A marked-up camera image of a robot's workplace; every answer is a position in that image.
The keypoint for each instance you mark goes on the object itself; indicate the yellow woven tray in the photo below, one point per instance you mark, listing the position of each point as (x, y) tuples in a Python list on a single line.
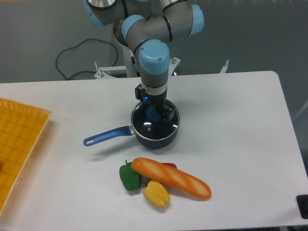
[(21, 126)]

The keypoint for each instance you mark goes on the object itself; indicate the yellow bell pepper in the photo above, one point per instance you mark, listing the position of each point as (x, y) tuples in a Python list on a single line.
[(157, 194)]

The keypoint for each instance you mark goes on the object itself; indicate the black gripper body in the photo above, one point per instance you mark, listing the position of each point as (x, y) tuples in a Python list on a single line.
[(155, 97)]

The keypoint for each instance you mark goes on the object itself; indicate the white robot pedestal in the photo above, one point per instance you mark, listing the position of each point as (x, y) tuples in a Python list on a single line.
[(131, 69)]

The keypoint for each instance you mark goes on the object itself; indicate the glass lid with blue knob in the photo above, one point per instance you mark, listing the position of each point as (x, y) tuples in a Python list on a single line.
[(149, 124)]

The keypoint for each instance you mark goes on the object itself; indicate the dark blue saucepan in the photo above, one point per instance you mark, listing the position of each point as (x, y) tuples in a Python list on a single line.
[(127, 131)]

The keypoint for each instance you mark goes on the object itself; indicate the green bell pepper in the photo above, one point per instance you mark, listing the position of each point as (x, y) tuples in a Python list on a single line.
[(130, 178)]

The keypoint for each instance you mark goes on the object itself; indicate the red bell pepper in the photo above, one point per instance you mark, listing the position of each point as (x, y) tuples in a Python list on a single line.
[(170, 165)]

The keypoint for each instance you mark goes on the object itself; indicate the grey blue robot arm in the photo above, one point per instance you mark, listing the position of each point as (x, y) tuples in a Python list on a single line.
[(147, 38)]

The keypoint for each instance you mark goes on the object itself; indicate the white base frame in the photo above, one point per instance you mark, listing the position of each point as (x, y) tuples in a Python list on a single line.
[(120, 71)]

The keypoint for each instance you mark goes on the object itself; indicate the black box at table edge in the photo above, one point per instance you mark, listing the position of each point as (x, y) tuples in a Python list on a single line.
[(302, 201)]

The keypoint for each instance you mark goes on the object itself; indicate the orange baguette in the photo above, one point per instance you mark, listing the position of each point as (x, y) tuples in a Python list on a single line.
[(172, 177)]

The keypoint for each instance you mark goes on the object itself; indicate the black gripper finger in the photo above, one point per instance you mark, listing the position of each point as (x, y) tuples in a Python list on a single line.
[(168, 112)]

